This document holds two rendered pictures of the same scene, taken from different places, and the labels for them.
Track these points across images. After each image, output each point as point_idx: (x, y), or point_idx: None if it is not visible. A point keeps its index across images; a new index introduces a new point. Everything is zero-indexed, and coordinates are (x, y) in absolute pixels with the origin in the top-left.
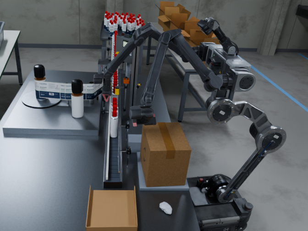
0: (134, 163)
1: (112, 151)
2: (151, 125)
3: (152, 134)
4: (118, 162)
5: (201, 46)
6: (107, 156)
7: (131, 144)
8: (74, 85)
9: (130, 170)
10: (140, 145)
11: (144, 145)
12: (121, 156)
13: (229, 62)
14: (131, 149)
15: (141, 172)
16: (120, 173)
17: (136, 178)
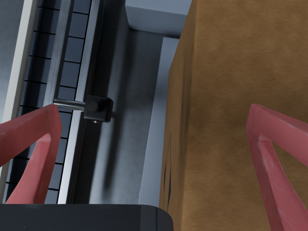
0: (142, 98)
1: (52, 37)
2: (266, 37)
3: (242, 203)
4: (62, 122)
5: None
6: (9, 104)
7: (139, 13)
8: None
9: (118, 137)
10: (181, 22)
11: (173, 145)
12: (85, 82)
13: None
14: (143, 24)
15: (156, 168)
16: (60, 192)
17: (134, 184)
